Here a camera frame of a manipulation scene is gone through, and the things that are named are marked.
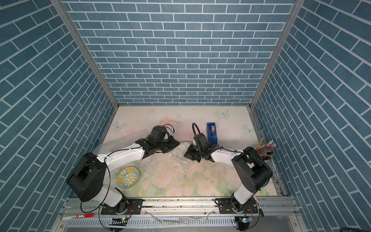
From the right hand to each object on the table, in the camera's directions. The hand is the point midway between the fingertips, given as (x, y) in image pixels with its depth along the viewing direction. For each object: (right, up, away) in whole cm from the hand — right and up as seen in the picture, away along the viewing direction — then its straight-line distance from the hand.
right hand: (184, 155), depth 88 cm
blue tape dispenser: (+18, +12, +9) cm, 24 cm away
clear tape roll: (+19, +15, +10) cm, 26 cm away
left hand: (0, +7, -3) cm, 7 cm away
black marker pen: (+40, -25, -16) cm, 50 cm away
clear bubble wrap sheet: (-19, -7, +1) cm, 20 cm away
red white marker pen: (-51, -25, -18) cm, 60 cm away
